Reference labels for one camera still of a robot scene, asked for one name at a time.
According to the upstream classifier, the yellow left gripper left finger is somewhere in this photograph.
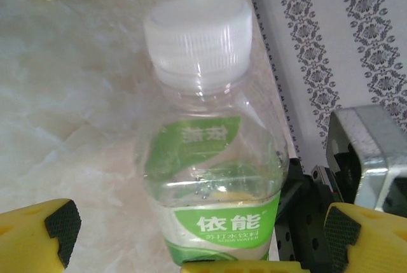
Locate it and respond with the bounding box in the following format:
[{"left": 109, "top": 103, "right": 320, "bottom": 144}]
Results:
[{"left": 0, "top": 198, "right": 83, "bottom": 273}]

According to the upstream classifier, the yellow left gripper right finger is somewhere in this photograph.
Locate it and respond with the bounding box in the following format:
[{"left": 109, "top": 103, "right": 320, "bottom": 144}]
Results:
[{"left": 324, "top": 202, "right": 407, "bottom": 273}]

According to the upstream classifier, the green label soda water bottle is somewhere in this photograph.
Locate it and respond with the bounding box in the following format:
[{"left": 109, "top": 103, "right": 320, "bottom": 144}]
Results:
[{"left": 141, "top": 0, "right": 291, "bottom": 273}]

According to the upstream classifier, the right aluminium side rail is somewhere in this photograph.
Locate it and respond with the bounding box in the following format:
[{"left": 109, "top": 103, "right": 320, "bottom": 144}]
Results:
[{"left": 246, "top": 0, "right": 308, "bottom": 172}]

